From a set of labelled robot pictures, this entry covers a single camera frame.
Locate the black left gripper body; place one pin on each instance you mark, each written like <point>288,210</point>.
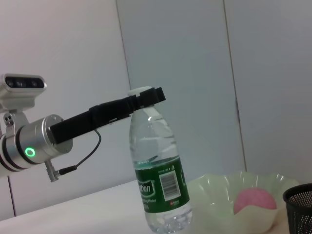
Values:
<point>73,126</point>

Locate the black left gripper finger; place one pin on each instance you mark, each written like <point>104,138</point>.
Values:
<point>161,93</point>
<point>146,100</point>

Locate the clear green-label water bottle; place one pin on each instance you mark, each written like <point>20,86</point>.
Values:
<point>156,146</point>

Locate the pink peach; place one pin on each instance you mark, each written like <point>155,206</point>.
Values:
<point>256,198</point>

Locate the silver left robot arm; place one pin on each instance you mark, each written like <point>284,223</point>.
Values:
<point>31,141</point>

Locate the pale green wavy fruit plate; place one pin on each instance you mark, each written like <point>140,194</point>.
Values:
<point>214,195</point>

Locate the black mesh pen holder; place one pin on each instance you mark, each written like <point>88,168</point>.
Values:
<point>299,212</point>

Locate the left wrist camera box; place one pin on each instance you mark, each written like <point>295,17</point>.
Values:
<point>22,85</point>

